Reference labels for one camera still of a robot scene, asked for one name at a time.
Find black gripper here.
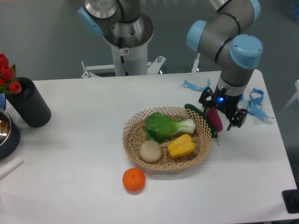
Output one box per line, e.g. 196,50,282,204
199,87,248,130

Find yellow bell pepper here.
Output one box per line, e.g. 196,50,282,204
167,134,196,158

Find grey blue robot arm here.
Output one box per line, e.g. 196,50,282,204
78,0,263,127

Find woven wicker basket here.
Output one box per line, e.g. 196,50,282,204
121,106,214,172

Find purple eggplant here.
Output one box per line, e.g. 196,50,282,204
206,107,223,132

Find dark green cucumber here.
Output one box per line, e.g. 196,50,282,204
184,104,218,139

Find blue tangled ribbon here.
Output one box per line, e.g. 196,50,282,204
247,88,274,119

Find blue ribbon strip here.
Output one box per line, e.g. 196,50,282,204
182,79,211,92

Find green bok choy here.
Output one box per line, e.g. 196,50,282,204
145,112,196,143

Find beige round bun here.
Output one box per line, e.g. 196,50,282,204
140,140,162,163

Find black device at table edge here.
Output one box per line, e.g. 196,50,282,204
282,189,299,214

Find orange tangerine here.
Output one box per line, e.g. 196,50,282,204
122,168,146,192

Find black cylindrical vase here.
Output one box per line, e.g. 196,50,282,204
5,77,51,127

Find dark bowl with metal inside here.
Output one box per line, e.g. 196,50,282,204
0,110,21,160

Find red tulip flowers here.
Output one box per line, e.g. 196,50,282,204
0,53,22,94

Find white flat stick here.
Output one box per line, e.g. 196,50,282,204
0,156,25,179

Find blue object at left edge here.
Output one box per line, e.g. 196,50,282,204
0,93,7,110

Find white metal frame bracket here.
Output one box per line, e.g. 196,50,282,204
80,53,201,79

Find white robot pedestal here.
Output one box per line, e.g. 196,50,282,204
103,14,155,77

